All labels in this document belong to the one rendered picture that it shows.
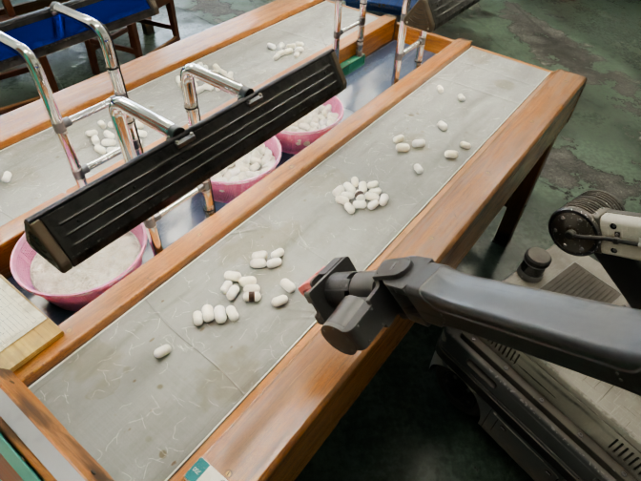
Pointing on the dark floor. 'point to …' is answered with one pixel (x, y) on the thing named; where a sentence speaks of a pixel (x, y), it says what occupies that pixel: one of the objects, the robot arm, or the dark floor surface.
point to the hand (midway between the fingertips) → (303, 290)
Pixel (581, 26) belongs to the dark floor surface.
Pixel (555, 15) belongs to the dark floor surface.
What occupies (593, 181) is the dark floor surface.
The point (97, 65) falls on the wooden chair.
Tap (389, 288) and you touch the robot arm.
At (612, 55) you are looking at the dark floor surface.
